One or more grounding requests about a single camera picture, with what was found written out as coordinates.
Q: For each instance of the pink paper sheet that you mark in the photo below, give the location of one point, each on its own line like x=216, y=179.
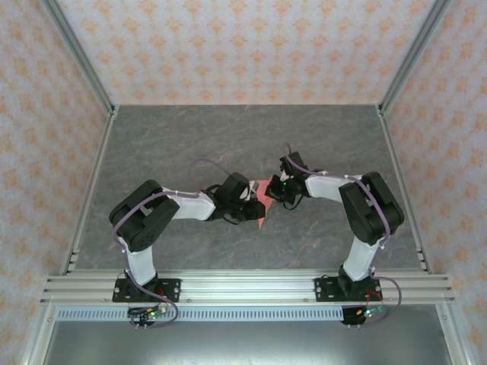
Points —
x=263, y=190

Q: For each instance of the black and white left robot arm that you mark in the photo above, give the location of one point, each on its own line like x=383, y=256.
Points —
x=190, y=205

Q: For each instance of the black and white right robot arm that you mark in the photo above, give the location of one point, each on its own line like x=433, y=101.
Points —
x=327, y=188

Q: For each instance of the grey metal sheet panel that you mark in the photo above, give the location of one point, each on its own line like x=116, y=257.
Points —
x=247, y=346

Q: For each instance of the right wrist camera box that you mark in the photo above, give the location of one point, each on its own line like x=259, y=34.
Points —
x=284, y=176

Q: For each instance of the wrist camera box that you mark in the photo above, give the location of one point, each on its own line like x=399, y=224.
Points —
x=284, y=176
x=252, y=190

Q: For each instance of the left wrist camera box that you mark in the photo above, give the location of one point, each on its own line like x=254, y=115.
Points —
x=252, y=190

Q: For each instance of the aluminium mounting rail beam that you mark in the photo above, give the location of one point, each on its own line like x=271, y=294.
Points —
x=247, y=289

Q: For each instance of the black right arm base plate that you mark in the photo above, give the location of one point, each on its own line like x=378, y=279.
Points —
x=323, y=291

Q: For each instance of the aluminium side rail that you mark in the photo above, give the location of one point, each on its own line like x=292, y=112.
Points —
x=104, y=144
x=390, y=144

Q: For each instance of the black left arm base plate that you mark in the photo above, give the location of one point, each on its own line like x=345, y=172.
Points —
x=171, y=289

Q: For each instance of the short aluminium frame post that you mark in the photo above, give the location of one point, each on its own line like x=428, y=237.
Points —
x=451, y=338
x=38, y=338

